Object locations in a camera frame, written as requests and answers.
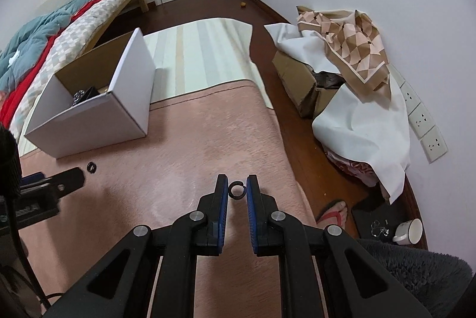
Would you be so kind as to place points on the white cardboard box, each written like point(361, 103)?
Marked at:
point(93, 128)

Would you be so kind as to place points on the red patterned cloth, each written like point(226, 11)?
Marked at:
point(353, 165)

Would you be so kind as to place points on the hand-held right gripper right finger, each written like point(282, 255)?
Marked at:
point(251, 214)

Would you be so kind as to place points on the teal quilt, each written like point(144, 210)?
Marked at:
point(37, 31)

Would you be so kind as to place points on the person's foot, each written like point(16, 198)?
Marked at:
point(337, 208)

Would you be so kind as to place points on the white wall socket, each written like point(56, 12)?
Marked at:
point(411, 96)
point(421, 121)
point(397, 75)
point(433, 145)

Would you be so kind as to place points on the brown cardboard box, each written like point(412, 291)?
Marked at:
point(293, 76)

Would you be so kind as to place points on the white cloth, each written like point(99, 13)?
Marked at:
point(364, 124)

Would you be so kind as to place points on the pink table cloth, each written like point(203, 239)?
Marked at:
point(186, 139)

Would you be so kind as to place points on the black floor mat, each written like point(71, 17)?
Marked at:
point(366, 214)

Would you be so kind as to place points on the brown diamond patterned scarf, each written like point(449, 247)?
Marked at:
point(353, 39)

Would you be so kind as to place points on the person's dark fleece leg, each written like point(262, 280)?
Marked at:
point(420, 277)

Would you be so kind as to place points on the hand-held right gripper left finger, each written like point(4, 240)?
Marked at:
point(223, 214)

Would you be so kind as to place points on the black wrist band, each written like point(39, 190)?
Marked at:
point(91, 93)

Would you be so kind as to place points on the foot in red sandal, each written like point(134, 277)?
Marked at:
point(330, 219)

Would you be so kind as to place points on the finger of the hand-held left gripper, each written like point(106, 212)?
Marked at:
point(68, 178)

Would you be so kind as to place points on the white cup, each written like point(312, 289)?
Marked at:
point(407, 234)

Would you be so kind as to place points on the silver jewelry piece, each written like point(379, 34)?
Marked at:
point(376, 227)

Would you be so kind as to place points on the white quilt label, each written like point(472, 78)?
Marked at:
point(13, 58)

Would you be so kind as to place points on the bed with blankets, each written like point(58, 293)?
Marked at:
point(13, 98)

